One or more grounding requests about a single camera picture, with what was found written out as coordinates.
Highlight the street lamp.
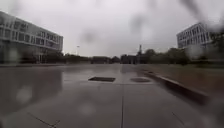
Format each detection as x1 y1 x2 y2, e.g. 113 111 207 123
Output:
75 45 81 57

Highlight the low stone kerb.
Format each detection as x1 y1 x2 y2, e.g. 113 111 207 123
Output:
143 70 212 105

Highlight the wet grey paved plaza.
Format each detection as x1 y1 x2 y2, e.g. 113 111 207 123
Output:
0 63 224 128

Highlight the round dark manhole cover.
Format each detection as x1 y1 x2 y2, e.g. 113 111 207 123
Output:
129 77 152 84

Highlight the square dark ground cover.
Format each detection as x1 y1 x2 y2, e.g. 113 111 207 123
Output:
87 76 117 83

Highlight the distant tower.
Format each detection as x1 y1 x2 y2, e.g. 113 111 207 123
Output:
136 44 144 65

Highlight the pale grid-window building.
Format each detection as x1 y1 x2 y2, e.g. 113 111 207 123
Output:
176 21 224 61

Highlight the large grey glass building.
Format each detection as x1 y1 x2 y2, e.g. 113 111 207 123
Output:
0 10 65 65

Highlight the row of dark trees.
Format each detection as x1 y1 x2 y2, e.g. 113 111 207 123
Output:
43 47 224 66

